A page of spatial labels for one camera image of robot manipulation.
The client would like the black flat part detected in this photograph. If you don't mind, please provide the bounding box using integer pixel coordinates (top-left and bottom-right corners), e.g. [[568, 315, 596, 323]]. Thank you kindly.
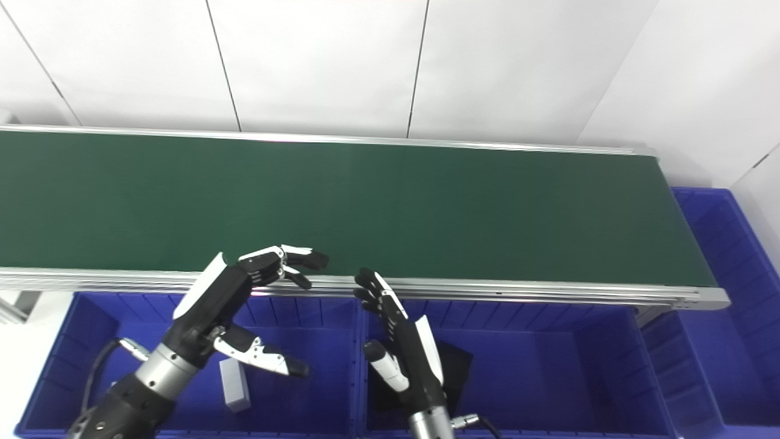
[[369, 340, 474, 412]]

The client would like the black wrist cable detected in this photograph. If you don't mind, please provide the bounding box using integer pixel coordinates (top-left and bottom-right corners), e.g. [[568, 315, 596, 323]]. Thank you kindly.
[[450, 413, 503, 439], [82, 337, 150, 421]]

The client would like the empty blue plastic bin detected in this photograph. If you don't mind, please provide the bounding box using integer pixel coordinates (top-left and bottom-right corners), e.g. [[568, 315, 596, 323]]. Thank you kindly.
[[640, 187, 780, 439]]

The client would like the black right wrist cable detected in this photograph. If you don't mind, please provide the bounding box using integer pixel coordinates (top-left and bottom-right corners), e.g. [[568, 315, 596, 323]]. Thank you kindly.
[[450, 413, 503, 439]]

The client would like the blue bin with black part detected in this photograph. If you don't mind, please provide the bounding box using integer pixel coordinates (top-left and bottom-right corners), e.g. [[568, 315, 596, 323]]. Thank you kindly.
[[363, 298, 677, 439]]

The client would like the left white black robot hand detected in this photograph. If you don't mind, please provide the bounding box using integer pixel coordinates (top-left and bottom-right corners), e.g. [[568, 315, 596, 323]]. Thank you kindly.
[[161, 244, 330, 377]]

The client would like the blue bin with white parts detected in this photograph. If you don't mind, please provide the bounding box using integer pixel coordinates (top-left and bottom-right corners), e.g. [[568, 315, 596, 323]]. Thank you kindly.
[[13, 291, 366, 439]]

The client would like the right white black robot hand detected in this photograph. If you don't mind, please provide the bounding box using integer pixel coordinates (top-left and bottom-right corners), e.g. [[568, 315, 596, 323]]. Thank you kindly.
[[353, 267, 449, 410]]

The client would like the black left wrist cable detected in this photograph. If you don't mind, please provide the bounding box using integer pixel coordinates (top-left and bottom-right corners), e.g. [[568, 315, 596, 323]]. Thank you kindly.
[[82, 337, 150, 421]]

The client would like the aluminium conveyor leg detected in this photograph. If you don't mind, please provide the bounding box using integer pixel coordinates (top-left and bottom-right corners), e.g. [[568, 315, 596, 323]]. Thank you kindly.
[[634, 305, 665, 328], [0, 291, 40, 324]]

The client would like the green conveyor belt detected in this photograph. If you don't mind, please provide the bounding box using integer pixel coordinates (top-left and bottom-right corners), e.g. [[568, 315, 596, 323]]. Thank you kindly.
[[0, 130, 718, 288]]

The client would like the white block part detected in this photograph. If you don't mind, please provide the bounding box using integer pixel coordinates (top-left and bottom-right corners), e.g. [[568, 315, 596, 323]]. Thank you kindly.
[[219, 359, 252, 413]]

